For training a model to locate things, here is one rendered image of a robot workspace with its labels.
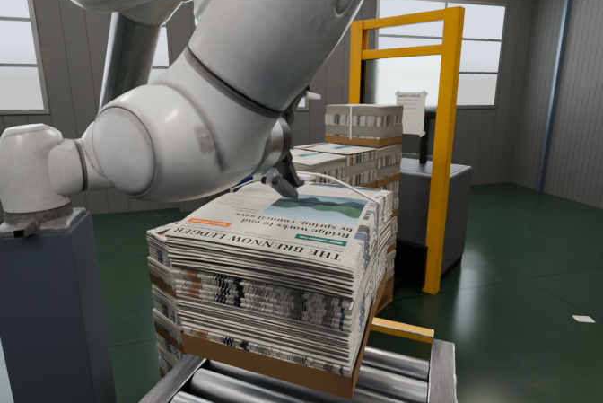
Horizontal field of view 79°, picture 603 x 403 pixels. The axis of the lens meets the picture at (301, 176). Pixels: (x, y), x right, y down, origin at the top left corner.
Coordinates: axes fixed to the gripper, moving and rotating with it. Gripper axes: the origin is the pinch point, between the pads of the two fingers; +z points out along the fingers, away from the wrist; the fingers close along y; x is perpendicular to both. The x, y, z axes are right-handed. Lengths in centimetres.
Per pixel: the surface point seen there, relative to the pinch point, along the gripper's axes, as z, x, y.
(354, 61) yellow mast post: 204, -42, -44
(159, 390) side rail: -12, -23, 50
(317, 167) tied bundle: 91, -28, 19
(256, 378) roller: -1, -8, 51
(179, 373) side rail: -7, -22, 50
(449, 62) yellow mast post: 182, 21, -41
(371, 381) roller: 6, 15, 48
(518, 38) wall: 554, 107, -131
